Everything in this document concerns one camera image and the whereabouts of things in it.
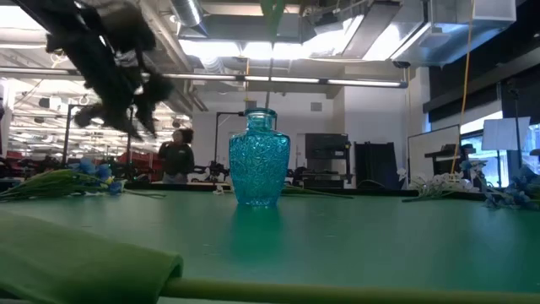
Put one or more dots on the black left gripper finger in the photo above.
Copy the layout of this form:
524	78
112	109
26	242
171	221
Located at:
152	97
114	120

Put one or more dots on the blue artificial flower bunch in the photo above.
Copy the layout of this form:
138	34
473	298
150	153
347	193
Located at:
519	192
63	181

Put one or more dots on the teal glass vase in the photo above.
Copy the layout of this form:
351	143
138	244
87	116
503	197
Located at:
259	169

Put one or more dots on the white artificial flower bunch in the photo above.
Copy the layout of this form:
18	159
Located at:
443	183

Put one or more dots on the black lab robot arm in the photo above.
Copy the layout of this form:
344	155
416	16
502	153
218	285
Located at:
215	171

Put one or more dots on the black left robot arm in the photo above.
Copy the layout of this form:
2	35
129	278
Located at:
63	17

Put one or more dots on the red machine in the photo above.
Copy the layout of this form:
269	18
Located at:
139	159

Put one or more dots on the person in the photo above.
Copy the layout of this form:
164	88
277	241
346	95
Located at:
177	158

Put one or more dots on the long tube light fixture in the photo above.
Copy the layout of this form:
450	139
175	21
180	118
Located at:
295	79

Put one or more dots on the black cabinet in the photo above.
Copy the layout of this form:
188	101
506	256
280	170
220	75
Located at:
327	145

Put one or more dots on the black curtain panel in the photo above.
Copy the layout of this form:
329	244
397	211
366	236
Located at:
377	164

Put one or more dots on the green table mat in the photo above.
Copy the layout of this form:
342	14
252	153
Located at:
358	236

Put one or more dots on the whiteboard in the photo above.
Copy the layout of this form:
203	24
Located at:
434	152

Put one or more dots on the white sheet on stand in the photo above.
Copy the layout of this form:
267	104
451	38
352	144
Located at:
506	133

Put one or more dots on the black gantry frame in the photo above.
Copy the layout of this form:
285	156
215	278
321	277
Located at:
66	139
216	139

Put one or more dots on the silver round air duct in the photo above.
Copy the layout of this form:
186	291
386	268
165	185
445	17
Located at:
185	12

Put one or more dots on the grey wall vent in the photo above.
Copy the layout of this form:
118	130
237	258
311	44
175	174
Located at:
316	106

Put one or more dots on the black ceiling camera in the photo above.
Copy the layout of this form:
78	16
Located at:
401	64

